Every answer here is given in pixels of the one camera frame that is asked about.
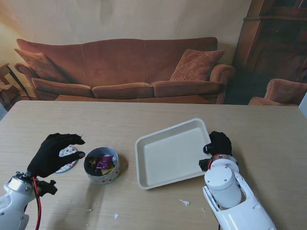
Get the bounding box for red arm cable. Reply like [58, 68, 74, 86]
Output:
[32, 176, 43, 230]
[207, 154, 221, 170]

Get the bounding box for black and orange snack packet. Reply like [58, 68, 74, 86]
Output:
[86, 157, 99, 169]

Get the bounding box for round polka dot cookie box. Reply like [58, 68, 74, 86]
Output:
[83, 147, 121, 185]

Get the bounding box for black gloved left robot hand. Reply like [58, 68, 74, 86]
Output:
[26, 133, 86, 178]

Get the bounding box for brown three-seat sofa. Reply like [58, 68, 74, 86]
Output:
[14, 36, 236, 105]

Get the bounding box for yellow snack packet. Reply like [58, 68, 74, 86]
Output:
[100, 166, 115, 176]

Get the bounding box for patterned orange sofa cushion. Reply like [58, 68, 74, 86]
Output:
[169, 49, 225, 81]

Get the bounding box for round polka dot box lid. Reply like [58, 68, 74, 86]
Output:
[54, 144, 81, 174]

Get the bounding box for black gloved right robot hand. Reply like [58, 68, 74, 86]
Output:
[202, 131, 233, 160]

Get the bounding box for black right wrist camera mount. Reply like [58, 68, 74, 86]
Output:
[198, 158, 212, 172]

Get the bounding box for beige rectangular tray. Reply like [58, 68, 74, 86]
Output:
[134, 117, 213, 191]

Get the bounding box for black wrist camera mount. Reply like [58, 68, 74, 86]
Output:
[198, 158, 212, 172]
[35, 179, 59, 196]

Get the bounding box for purple snack packet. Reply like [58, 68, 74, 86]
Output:
[95, 154, 115, 170]

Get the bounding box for brown armchair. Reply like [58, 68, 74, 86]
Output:
[248, 78, 307, 107]

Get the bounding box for dark wooden cabinet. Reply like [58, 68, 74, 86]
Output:
[231, 0, 307, 83]

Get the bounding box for plain brown sofa cushion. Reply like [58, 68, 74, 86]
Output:
[14, 48, 70, 84]

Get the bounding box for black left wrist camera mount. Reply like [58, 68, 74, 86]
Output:
[35, 179, 59, 196]

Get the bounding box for red left arm cable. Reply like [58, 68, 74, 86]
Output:
[32, 176, 43, 230]

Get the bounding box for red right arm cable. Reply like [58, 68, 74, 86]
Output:
[207, 154, 221, 170]

